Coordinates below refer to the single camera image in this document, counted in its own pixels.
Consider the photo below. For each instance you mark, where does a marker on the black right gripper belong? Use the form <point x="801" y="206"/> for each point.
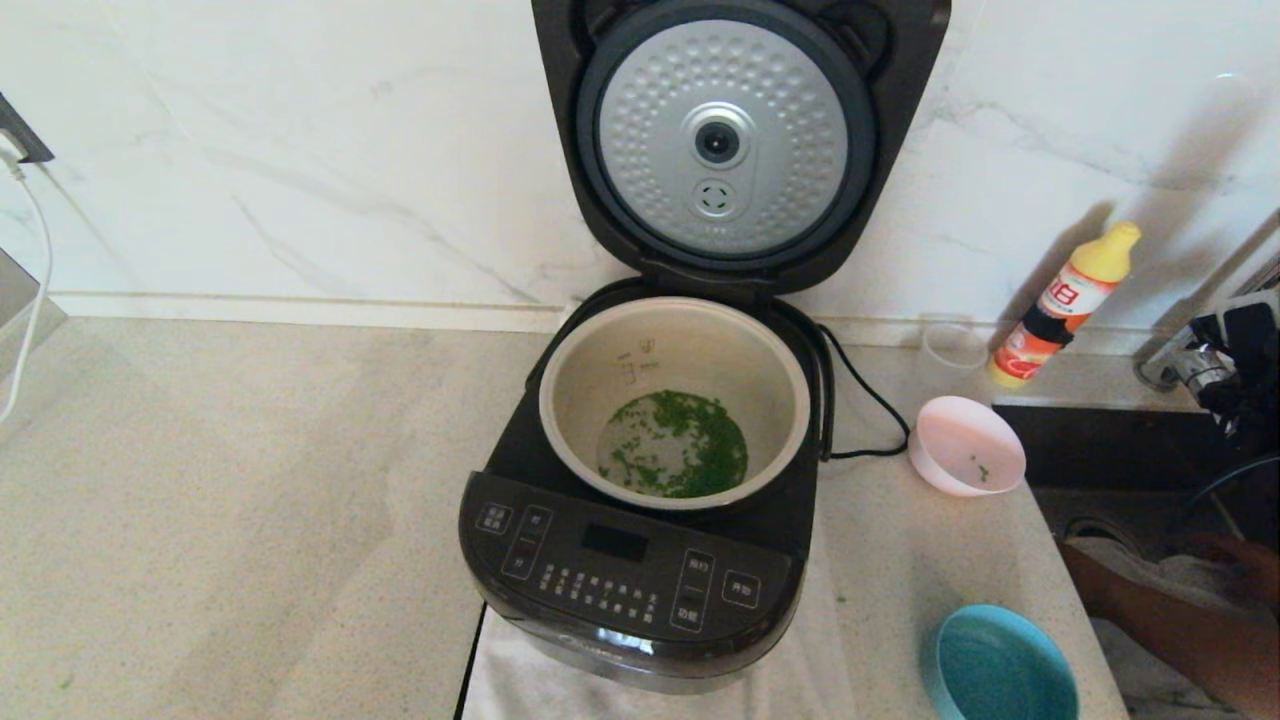
<point x="1250" y="370"/>

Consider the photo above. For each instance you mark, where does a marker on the pink bowl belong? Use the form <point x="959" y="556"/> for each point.
<point x="950" y="440"/>

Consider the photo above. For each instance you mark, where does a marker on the blue bowl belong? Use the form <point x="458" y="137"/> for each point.
<point x="1000" y="670"/>

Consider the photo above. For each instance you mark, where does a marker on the black rice cooker lid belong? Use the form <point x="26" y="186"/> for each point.
<point x="900" y="60"/>

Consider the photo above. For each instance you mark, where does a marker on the bare person forearm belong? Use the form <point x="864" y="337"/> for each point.
<point x="1200" y="640"/>

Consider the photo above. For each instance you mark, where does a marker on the black rice cooker body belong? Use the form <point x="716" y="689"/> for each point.
<point x="620" y="570"/>

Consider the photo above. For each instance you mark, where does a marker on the bare person hand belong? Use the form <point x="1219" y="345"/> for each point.
<point x="1085" y="580"/>
<point x="1240" y="570"/>

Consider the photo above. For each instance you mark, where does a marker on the chrome faucet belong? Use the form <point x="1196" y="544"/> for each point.
<point x="1175" y="365"/>

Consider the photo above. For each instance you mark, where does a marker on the steel sink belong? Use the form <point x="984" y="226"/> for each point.
<point x="1100" y="450"/>

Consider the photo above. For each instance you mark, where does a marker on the orange yellow detergent bottle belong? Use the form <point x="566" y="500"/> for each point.
<point x="1060" y="300"/>

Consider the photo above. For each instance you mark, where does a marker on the clear glass cup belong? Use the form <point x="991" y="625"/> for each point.
<point x="950" y="345"/>

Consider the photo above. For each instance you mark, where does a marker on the white cloth mat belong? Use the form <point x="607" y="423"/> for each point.
<point x="520" y="690"/>

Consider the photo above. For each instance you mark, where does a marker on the black strip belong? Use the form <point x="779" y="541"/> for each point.
<point x="468" y="670"/>

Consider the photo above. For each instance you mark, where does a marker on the grey wall outlet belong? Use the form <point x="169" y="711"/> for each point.
<point x="20" y="135"/>

